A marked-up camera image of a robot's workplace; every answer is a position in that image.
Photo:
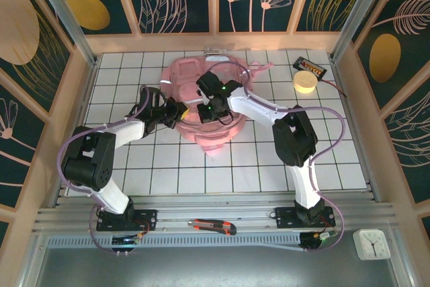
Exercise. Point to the pink school backpack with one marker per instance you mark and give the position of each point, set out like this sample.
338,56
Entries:
183,75

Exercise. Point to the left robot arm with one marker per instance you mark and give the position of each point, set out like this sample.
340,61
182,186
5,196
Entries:
127,130

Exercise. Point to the black battery pack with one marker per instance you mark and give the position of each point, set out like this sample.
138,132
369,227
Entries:
310,67

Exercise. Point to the clear plastic packet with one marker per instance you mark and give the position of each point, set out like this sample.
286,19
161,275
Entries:
213,50

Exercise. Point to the cream round box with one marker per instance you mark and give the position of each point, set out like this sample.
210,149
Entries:
305,82

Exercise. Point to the orange black utility knife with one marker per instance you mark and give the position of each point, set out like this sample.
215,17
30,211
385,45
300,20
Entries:
211,226

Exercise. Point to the small circuit board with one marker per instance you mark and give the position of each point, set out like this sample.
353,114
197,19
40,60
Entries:
126,240
317,240

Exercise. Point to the grey metal sheet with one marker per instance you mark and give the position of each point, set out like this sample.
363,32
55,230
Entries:
218,270

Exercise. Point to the white square alarm clock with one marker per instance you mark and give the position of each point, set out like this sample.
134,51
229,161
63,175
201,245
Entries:
372,244

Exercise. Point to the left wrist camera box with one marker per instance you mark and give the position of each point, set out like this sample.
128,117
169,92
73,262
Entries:
154,97

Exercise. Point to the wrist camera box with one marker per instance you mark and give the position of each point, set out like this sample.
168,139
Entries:
154,97
215,85

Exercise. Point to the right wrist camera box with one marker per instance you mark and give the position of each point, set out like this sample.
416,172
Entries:
215,85

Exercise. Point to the aluminium side rail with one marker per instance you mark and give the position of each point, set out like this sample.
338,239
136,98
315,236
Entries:
93,70
371,179

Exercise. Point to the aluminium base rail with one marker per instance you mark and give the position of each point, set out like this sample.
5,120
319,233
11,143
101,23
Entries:
235,209

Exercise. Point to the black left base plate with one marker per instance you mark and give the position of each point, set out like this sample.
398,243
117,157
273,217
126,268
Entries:
148,219

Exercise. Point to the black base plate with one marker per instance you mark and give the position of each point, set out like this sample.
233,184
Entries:
148,219
285,216

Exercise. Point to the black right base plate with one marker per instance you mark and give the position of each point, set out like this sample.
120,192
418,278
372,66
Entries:
285,216

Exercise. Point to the aluminium frame post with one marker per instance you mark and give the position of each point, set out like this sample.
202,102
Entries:
67,21
363,8

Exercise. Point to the dark floral wall panel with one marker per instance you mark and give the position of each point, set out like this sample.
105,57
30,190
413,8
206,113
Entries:
23,31
16,149
413,146
403,38

